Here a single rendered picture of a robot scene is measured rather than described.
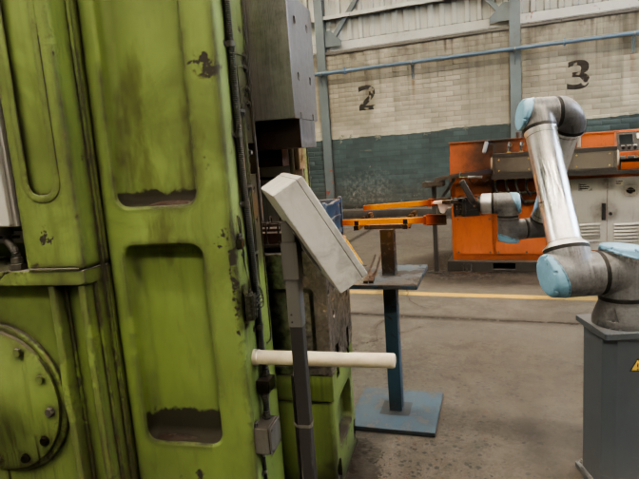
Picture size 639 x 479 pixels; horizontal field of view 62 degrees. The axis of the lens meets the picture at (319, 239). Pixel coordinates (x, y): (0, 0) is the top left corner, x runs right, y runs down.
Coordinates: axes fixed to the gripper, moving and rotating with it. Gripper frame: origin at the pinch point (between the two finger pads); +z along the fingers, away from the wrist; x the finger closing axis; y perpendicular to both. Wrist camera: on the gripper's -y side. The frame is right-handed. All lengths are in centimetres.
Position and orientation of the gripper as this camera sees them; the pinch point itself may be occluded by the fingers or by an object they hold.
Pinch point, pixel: (435, 201)
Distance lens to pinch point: 251.3
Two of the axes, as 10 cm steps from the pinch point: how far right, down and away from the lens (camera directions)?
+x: 3.2, -1.6, 9.3
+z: -9.4, 0.2, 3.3
